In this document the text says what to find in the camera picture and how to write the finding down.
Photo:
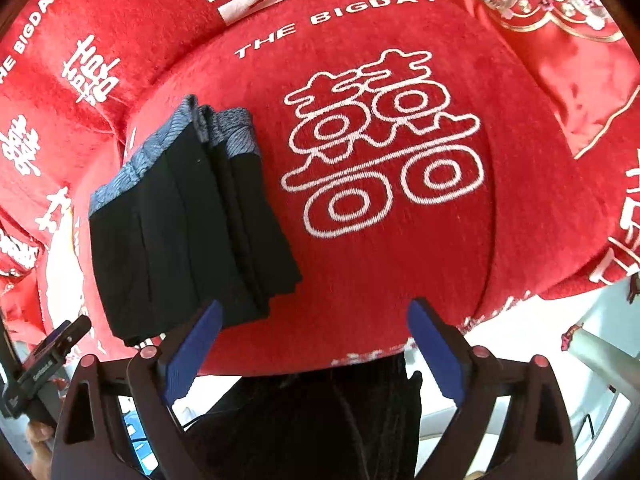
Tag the person's left hand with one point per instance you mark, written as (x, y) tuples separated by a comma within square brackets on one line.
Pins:
[(39, 440)]

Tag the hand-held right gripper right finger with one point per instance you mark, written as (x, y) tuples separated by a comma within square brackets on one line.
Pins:
[(435, 350)]

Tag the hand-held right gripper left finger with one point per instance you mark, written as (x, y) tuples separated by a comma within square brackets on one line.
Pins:
[(192, 355)]

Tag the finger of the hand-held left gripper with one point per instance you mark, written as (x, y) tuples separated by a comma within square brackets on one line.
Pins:
[(65, 335)]

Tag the red embroidered quilt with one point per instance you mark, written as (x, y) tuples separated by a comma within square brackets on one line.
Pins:
[(575, 85)]

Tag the white metal bar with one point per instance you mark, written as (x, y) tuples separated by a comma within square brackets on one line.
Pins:
[(600, 355)]

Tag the person's dark clothing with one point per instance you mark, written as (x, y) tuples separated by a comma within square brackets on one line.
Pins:
[(300, 420)]

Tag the red printed blanket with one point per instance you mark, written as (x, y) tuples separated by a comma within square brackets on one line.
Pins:
[(400, 235)]

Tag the black pants with grey waistband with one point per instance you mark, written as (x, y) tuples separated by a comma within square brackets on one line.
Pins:
[(200, 240)]

